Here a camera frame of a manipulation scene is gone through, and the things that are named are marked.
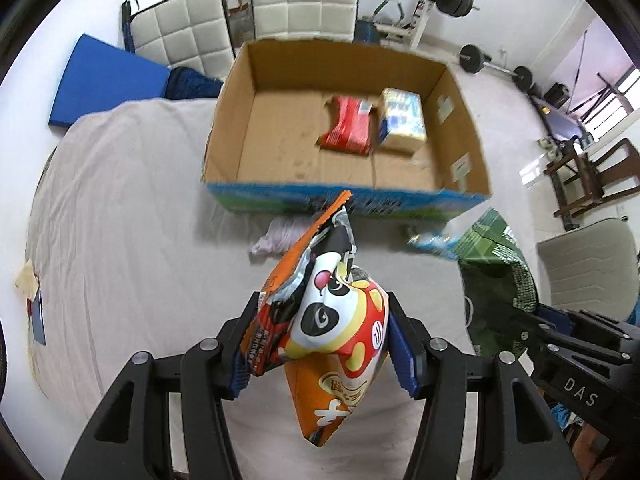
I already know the orange panda snack bag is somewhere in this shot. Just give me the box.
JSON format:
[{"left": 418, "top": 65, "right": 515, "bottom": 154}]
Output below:
[{"left": 240, "top": 190, "right": 391, "bottom": 448}]

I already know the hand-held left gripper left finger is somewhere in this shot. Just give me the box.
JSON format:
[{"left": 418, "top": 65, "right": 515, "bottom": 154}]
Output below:
[{"left": 62, "top": 291, "right": 266, "bottom": 480}]

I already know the dark blue cloth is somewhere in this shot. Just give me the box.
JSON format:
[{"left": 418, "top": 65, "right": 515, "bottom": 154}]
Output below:
[{"left": 162, "top": 66, "right": 225, "bottom": 101}]

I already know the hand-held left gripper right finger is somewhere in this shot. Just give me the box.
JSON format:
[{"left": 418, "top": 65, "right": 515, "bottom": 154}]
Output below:
[{"left": 385, "top": 290, "right": 583, "bottom": 480}]

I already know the green snack bag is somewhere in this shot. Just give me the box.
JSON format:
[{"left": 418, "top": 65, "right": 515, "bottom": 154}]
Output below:
[{"left": 457, "top": 207, "right": 543, "bottom": 361}]

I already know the blue and white packet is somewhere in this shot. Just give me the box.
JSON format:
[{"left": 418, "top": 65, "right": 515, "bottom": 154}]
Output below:
[{"left": 406, "top": 227, "right": 463, "bottom": 261}]

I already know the red snack packet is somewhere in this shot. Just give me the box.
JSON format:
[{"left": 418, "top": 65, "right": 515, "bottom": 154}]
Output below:
[{"left": 319, "top": 95, "right": 375, "bottom": 155}]

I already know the dark wooden chair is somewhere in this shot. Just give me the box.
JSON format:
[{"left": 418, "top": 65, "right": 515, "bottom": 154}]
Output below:
[{"left": 544, "top": 137, "right": 640, "bottom": 231}]

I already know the yellow tissue pack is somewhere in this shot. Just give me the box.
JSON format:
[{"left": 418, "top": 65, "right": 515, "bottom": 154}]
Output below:
[{"left": 376, "top": 87, "right": 428, "bottom": 153}]

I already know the yellow paper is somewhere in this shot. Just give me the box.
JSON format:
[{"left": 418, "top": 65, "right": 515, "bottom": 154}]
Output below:
[{"left": 14, "top": 259, "right": 41, "bottom": 306}]

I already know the short barbell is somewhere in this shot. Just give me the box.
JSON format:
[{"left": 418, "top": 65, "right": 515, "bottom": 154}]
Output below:
[{"left": 459, "top": 44, "right": 535, "bottom": 93}]

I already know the crumpled clear plastic wrapper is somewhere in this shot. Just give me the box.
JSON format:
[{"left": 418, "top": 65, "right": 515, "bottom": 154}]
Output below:
[{"left": 250, "top": 216, "right": 313, "bottom": 257}]

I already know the blue card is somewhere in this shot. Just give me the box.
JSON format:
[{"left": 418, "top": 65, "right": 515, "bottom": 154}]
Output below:
[{"left": 27, "top": 290, "right": 47, "bottom": 346}]

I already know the blue foam mat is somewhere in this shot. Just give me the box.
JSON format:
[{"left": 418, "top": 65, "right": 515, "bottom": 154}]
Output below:
[{"left": 48, "top": 34, "right": 173, "bottom": 131}]

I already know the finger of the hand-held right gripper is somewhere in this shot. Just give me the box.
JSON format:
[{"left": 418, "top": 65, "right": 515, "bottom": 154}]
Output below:
[{"left": 515, "top": 302, "right": 571, "bottom": 361}]

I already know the white padded chair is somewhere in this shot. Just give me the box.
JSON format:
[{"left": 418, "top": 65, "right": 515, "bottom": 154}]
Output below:
[
  {"left": 121, "top": 0, "right": 236, "bottom": 81},
  {"left": 250, "top": 0, "right": 361, "bottom": 45}
]

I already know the white weight rack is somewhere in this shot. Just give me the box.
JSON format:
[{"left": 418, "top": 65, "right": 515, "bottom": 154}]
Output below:
[{"left": 370, "top": 0, "right": 451, "bottom": 52}]

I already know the grey shell chair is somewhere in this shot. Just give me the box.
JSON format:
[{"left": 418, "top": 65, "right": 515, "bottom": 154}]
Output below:
[{"left": 536, "top": 217, "right": 640, "bottom": 321}]

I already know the cardboard box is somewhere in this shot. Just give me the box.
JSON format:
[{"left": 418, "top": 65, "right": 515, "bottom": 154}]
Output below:
[{"left": 201, "top": 39, "right": 493, "bottom": 222}]

